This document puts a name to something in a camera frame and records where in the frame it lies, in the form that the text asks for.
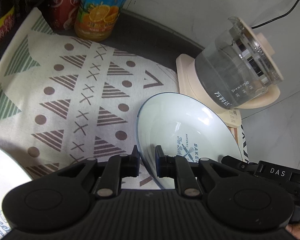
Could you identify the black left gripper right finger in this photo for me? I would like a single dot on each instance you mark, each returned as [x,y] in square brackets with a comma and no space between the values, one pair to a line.
[179,169]

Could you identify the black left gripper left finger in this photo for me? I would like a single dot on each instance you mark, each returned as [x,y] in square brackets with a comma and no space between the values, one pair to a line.
[117,167]

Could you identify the small white Bakery plate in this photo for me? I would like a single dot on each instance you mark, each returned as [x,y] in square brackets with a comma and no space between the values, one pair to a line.
[182,126]

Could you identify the large white Sweet plate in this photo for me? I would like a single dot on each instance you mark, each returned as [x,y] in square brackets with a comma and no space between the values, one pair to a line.
[11,175]

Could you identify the patterned cloth mat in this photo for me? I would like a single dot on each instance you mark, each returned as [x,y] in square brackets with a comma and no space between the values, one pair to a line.
[64,99]

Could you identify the cream kettle base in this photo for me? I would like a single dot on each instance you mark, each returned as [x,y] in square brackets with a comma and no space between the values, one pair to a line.
[226,85]

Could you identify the glass electric kettle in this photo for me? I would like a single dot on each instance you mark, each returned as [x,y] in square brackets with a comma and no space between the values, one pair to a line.
[240,40]

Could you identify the orange juice bottle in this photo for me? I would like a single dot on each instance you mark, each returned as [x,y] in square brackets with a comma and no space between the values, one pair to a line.
[96,18]

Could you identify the lower red drink can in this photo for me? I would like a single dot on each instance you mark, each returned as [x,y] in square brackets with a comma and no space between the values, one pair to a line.
[64,13]

